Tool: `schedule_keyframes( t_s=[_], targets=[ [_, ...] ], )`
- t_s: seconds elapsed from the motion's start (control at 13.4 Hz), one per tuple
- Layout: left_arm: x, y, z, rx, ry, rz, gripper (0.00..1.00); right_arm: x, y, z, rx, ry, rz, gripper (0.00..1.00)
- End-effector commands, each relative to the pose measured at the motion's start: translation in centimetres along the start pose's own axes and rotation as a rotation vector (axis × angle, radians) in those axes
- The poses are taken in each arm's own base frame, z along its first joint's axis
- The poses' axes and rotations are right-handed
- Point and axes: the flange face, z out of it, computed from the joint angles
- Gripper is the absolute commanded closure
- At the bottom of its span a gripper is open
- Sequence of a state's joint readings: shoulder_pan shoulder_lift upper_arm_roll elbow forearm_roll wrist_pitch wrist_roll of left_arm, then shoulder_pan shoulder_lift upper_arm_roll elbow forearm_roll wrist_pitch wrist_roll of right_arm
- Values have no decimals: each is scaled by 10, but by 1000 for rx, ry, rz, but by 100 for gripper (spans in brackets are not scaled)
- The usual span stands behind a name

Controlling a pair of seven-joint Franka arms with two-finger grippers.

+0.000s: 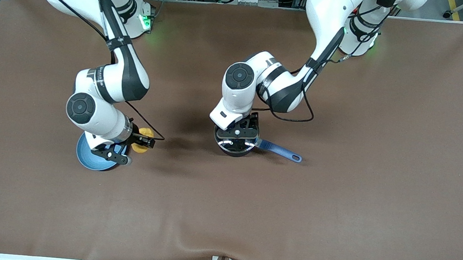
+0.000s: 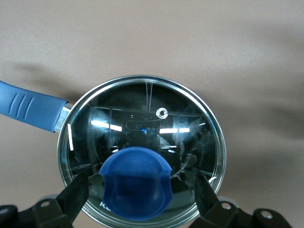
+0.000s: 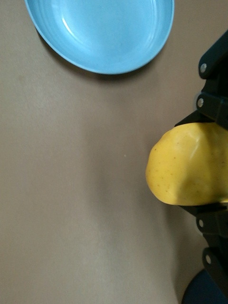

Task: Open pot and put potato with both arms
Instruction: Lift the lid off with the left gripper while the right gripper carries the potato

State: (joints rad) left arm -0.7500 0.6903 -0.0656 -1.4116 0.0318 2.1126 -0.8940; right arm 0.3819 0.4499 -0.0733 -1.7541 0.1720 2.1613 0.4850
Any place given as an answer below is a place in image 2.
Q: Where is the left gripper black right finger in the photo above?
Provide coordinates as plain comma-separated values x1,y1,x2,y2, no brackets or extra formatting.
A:
192,174,292,228

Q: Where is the black pot with blue handle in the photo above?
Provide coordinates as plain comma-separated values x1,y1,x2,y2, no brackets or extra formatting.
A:
0,79,226,225

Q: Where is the glass lid with blue knob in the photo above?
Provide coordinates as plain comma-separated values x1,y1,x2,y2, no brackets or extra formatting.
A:
57,75,228,227

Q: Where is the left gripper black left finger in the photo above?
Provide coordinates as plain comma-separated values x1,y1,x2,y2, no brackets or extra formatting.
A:
0,172,90,228

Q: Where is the brown table cover sheet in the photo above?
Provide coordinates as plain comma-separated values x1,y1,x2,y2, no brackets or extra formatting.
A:
0,0,304,228

